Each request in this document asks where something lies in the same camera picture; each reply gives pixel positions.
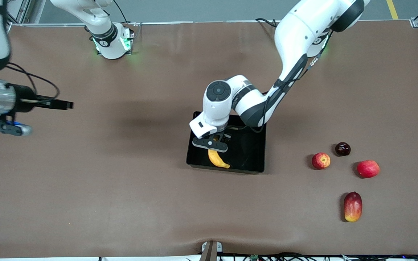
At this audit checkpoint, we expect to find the aluminium frame with diagonal struts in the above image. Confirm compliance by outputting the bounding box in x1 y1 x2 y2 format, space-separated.
7 0 32 32

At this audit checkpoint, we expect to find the dark purple plum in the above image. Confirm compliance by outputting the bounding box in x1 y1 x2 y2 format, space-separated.
335 142 351 157

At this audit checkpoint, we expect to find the black right base cable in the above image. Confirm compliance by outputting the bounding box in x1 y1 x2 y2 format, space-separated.
113 0 142 37

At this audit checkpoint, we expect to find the silver table edge rail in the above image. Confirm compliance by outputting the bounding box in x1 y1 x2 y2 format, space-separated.
8 20 416 28

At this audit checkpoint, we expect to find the brown table mat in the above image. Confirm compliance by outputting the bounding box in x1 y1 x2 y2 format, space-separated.
0 20 418 258

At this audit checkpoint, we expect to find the yellow banana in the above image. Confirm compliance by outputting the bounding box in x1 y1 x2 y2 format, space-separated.
208 149 231 169

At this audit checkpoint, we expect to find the black plastic tray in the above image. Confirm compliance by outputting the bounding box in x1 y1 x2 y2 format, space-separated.
186 111 267 174

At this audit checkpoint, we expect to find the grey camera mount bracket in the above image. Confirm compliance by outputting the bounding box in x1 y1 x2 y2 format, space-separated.
200 240 223 261

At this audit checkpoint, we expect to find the small red yellow apple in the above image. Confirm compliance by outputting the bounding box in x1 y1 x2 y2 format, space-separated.
311 153 331 170

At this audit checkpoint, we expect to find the black left base cable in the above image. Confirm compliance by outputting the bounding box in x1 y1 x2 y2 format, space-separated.
254 17 279 28

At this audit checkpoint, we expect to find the red round apple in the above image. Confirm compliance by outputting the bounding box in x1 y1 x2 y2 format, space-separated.
357 160 380 179

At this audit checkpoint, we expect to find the red yellow mango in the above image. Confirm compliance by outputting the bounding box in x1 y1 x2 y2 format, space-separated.
343 192 363 223

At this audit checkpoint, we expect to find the black base cable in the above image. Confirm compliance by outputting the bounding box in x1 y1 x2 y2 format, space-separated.
254 17 279 28
113 0 142 37

